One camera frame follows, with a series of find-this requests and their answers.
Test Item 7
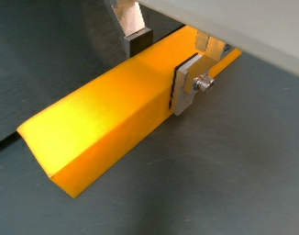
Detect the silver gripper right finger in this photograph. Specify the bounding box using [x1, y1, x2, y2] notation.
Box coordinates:
[169, 31, 225, 116]

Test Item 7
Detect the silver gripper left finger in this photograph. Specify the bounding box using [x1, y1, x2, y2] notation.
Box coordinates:
[103, 0, 153, 58]

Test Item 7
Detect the yellow rectangular block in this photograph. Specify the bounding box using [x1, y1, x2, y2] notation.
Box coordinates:
[16, 25, 243, 199]

